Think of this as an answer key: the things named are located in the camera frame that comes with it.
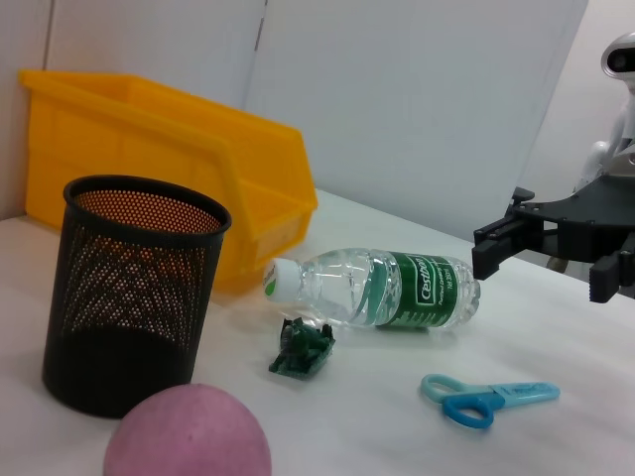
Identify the green plastic wrapper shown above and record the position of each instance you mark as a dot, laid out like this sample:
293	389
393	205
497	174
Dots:
300	349

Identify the yellow plastic storage bin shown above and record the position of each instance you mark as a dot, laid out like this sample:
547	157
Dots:
149	124

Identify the black mesh pen cup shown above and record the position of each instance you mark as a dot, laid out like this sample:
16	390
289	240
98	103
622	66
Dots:
124	357

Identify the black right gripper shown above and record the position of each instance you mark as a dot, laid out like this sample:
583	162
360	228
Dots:
600	213

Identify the blue scissors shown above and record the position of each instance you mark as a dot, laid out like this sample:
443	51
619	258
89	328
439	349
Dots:
471	406

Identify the clear water bottle green label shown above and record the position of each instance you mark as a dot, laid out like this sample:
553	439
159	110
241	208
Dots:
421	292

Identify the pink peach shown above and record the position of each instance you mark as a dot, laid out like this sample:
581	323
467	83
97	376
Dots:
188	436

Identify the white robot head and torso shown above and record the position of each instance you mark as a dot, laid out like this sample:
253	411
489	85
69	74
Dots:
620	59

